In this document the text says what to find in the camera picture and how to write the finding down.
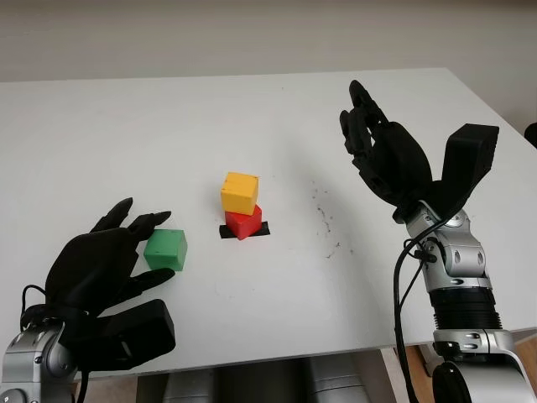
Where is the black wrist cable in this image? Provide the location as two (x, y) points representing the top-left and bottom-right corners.
(391, 217), (451, 403)
(19, 284), (92, 403)

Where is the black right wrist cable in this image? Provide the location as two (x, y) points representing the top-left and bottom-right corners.
(391, 217), (451, 403)

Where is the green wooden block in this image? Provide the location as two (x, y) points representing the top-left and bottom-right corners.
(143, 228), (187, 273)

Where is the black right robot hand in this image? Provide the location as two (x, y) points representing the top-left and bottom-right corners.
(339, 79), (434, 207)

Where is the white table leg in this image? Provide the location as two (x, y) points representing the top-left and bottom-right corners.
(379, 347), (416, 403)

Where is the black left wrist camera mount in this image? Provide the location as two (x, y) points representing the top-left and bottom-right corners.
(58, 298), (177, 371)

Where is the red wooden block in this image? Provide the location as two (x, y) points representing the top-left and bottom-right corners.
(224, 204), (263, 241)

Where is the yellow wooden block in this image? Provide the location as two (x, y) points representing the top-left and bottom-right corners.
(220, 171), (260, 216)

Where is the grey robot thigh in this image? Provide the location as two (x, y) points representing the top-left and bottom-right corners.
(312, 356), (369, 403)
(161, 371), (216, 403)

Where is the black tape strip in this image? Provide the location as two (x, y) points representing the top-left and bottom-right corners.
(218, 221), (271, 240)

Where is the grey robot right thigh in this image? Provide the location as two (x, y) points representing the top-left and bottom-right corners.
(312, 356), (369, 403)

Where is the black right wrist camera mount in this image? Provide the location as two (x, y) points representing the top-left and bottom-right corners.
(430, 123), (500, 220)

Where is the grey robot left thigh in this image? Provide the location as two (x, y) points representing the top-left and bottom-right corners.
(161, 371), (216, 403)

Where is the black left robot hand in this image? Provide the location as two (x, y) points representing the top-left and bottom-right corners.
(44, 196), (177, 317)

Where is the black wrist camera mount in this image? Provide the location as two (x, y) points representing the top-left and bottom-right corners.
(430, 123), (500, 220)
(58, 298), (177, 371)

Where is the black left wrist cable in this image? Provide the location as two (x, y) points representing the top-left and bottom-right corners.
(19, 284), (92, 403)

